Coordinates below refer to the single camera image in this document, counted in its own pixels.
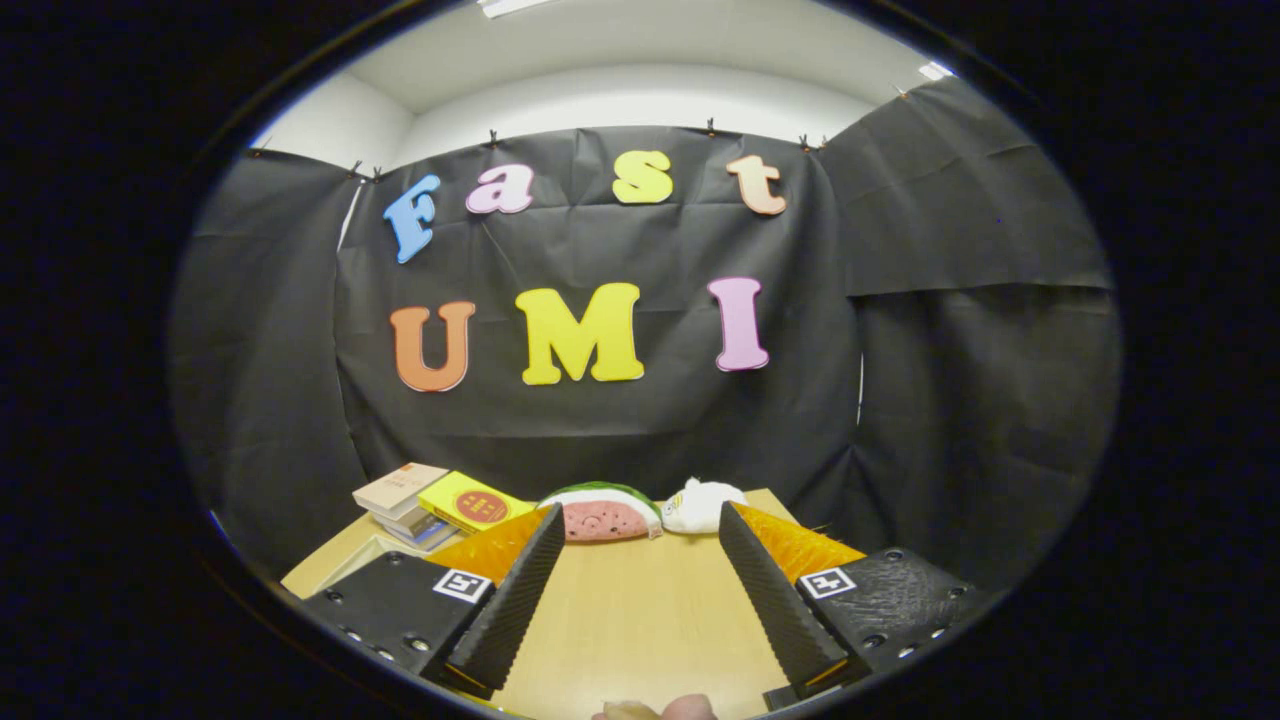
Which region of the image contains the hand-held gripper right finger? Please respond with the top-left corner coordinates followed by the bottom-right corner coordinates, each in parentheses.
top-left (718, 501), bottom-right (986, 701)

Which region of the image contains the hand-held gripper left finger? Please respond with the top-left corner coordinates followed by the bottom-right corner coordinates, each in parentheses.
top-left (300, 503), bottom-right (567, 700)

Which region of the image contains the beige storage box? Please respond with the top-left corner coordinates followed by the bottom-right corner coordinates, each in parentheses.
top-left (300, 535), bottom-right (433, 601)

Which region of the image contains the blue book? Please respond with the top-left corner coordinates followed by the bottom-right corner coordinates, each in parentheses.
top-left (390, 525), bottom-right (461, 554)

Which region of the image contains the yellow book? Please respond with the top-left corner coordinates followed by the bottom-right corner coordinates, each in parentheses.
top-left (418, 471), bottom-right (536, 534)

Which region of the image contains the white plush toy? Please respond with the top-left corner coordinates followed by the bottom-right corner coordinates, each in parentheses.
top-left (661, 478), bottom-right (749, 534)

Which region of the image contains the watermelon slice plush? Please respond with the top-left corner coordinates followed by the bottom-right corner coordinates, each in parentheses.
top-left (537, 482), bottom-right (663, 543)

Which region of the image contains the grey book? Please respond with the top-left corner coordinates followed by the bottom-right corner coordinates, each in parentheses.
top-left (370, 505), bottom-right (433, 541)

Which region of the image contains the beige book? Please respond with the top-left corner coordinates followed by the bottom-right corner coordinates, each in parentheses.
top-left (352, 462), bottom-right (449, 513)

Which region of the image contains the black backdrop cloth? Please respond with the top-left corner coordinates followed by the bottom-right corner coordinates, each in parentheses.
top-left (170, 75), bottom-right (1123, 591)

